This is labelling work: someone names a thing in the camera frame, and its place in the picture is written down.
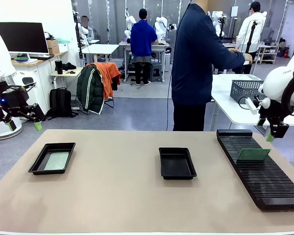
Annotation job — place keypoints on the brown cardboard box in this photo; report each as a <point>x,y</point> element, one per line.
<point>52,46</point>

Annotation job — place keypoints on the white workbench with shelf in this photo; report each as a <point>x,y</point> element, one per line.
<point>159,52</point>

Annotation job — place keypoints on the person's right hand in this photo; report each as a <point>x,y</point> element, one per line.
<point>248,57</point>

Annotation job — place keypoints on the black step stool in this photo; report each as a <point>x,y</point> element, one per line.
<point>156,72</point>

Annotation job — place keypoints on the black ESD tray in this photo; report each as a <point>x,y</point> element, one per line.
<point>177,164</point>
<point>51,157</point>

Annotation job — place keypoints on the small white side table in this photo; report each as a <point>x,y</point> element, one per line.
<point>66,74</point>

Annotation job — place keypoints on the white shelf rack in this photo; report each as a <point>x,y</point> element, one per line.
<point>269,54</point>

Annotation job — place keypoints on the black cloth bundle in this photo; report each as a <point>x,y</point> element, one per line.
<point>69,66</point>

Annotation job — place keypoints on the black slotted board rack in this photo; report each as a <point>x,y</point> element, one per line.
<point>267,181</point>

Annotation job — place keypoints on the black computer monitor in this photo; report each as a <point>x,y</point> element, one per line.
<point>20,36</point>

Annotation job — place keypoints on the flat white box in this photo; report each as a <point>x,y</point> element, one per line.
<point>250,77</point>

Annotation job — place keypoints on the person in navy jacket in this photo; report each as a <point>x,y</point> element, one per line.
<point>193,61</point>

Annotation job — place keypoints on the white desk wooden top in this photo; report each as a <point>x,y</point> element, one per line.
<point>42,71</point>

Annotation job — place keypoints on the green bowl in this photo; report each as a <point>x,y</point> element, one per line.
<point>21,59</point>

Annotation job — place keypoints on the person in blue hoodie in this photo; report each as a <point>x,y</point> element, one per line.
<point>143,41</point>

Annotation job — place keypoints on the person in white jacket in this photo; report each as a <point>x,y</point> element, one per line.
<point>250,31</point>

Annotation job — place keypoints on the person's right forearm navy sleeve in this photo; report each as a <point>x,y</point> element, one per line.
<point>232,58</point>

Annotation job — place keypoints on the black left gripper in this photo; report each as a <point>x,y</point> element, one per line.
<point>13,101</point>

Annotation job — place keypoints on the black tumbler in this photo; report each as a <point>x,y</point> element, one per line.
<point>59,67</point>

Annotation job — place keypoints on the black metal chair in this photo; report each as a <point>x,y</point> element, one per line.
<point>109,102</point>

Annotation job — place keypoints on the large white table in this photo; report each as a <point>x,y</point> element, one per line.
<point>225,98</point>

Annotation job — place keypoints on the white sign board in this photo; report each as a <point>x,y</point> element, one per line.
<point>234,11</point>

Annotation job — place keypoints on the black keyboard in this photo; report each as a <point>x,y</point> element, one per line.
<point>41,57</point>

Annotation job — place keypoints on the seated person in grey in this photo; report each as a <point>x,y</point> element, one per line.
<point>87,30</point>

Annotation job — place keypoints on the grey mesh basket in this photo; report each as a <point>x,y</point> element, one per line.
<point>245,90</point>

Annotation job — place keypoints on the black backpack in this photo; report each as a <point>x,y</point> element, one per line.
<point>60,101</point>

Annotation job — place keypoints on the white background table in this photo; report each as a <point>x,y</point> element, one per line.
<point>100,48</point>

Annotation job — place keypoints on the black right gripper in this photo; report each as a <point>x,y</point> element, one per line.
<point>275,112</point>

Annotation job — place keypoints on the dark green striped jacket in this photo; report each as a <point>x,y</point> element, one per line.
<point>89,90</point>

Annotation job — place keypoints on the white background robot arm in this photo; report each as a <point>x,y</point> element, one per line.
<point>130,25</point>
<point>161,28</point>
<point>218,22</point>

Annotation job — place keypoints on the person's left hand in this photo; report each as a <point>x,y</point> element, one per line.
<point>233,50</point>

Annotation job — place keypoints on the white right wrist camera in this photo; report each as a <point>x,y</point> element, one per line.
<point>251,105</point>

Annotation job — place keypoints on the black tripod stand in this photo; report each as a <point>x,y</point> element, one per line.
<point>250,36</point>

